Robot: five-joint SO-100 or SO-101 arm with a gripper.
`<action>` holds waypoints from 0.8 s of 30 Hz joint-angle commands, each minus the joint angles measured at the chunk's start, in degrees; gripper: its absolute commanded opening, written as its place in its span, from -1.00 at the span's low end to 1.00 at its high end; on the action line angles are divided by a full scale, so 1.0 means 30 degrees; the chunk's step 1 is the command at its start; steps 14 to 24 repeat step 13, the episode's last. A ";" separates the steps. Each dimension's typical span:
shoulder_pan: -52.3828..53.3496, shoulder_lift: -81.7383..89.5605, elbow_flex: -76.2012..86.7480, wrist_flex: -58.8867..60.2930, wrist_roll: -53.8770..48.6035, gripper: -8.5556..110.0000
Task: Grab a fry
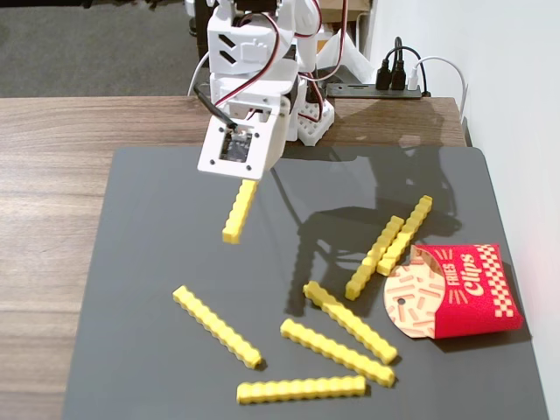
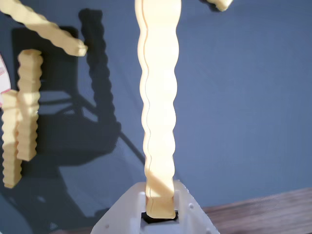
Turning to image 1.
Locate white plug cable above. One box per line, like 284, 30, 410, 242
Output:
409, 55, 468, 128

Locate yellow crinkle fry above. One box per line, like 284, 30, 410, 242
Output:
344, 215, 405, 301
221, 178, 259, 245
279, 318, 396, 388
235, 374, 368, 406
376, 194, 434, 277
171, 284, 263, 370
302, 280, 399, 366

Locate red fries clips box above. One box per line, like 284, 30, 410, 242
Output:
382, 241, 524, 342

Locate black rubber mat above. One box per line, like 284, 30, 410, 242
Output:
62, 145, 550, 420

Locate black camera cable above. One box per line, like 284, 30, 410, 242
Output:
192, 83, 241, 133

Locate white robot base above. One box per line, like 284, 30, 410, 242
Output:
296, 99, 337, 147

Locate thin white cable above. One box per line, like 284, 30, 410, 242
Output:
187, 51, 212, 98

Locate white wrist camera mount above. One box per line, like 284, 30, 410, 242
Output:
196, 101, 291, 181

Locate black plug cable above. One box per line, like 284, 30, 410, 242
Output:
374, 36, 406, 92
390, 46, 424, 91

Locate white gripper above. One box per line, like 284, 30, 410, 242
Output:
208, 59, 304, 144

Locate red black servo cable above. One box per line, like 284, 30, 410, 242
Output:
213, 11, 284, 110
301, 0, 349, 119

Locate black power strip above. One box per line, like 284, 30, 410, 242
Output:
325, 82, 424, 100

